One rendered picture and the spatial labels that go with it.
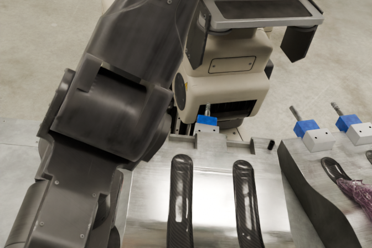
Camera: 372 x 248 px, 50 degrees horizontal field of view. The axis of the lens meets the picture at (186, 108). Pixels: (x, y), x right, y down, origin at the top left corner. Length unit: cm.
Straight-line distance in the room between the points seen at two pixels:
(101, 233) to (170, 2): 24
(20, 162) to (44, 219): 54
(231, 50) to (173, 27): 72
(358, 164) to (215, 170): 31
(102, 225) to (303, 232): 46
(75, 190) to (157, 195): 37
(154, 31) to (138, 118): 6
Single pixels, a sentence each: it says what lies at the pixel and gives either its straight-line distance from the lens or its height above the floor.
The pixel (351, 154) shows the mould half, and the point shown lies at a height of 85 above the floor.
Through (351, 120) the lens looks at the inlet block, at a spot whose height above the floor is 87.
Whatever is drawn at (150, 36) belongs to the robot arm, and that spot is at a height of 128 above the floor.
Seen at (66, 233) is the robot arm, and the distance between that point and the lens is 29.
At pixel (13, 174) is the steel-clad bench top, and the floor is 80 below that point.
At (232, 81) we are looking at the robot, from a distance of 103.
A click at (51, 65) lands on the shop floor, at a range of 236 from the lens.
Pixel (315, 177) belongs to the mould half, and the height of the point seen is 86.
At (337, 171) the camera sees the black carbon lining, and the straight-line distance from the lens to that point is 84.
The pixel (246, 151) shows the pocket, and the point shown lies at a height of 86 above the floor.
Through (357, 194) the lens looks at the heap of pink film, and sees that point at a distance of 76.
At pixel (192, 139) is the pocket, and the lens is 76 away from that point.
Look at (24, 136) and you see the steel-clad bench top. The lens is 87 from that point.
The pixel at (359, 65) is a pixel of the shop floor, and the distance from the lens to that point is 290.
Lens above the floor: 143
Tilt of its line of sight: 43 degrees down
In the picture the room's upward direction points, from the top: 10 degrees clockwise
